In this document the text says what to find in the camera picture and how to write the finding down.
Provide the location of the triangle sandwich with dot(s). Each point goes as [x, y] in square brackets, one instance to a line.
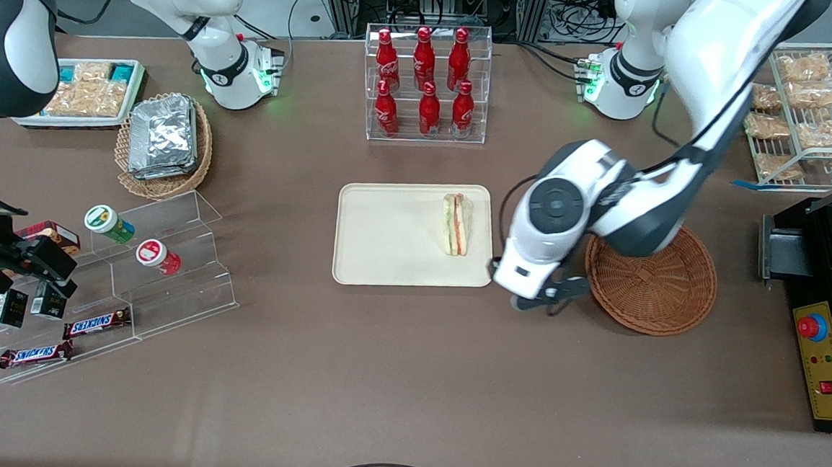
[456, 225]

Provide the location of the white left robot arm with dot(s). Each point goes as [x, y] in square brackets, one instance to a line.
[555, 206]

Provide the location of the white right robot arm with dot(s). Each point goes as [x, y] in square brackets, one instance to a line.
[9, 42]

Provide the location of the brown round wicker basket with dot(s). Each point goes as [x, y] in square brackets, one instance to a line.
[657, 299]

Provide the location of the white rectangular snack tray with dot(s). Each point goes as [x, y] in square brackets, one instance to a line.
[33, 120]

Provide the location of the light tan wicker basket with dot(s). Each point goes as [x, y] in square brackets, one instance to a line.
[162, 185]

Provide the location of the beige plastic tray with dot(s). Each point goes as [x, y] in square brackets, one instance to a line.
[387, 235]

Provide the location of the small black box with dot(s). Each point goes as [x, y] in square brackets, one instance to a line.
[10, 307]
[49, 305]

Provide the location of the red-brown carton box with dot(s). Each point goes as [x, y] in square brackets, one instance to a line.
[55, 233]

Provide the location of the brown Snickers bar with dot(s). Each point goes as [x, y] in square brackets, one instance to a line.
[34, 355]
[96, 324]

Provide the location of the green cup with white lid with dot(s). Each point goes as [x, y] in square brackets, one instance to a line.
[106, 222]

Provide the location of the red cup with white lid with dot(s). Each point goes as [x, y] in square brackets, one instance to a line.
[154, 255]

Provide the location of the clear acrylic stepped display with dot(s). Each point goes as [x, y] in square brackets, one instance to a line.
[182, 277]

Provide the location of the silver foil pack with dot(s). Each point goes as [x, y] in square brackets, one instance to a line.
[174, 173]
[163, 135]

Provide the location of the clear bag of crackers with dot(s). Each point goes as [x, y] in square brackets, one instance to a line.
[69, 101]
[110, 98]
[92, 71]

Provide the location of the teal snack packet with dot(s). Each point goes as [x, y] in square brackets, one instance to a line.
[68, 73]
[121, 72]

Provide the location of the red cola bottle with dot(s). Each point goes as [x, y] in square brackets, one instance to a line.
[386, 109]
[429, 111]
[387, 62]
[462, 110]
[459, 59]
[424, 59]

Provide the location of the blue tape strip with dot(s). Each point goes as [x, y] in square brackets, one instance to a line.
[745, 183]

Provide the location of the clear acrylic bottle rack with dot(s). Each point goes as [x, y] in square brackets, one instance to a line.
[481, 86]

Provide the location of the clear bag of fried snacks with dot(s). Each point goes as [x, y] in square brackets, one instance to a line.
[777, 167]
[766, 97]
[805, 68]
[813, 94]
[827, 132]
[769, 126]

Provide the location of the black machine housing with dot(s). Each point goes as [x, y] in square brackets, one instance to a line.
[818, 265]

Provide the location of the yellow control panel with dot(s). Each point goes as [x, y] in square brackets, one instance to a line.
[830, 374]

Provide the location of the aluminium frame profiles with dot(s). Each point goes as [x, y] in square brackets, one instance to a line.
[445, 0]

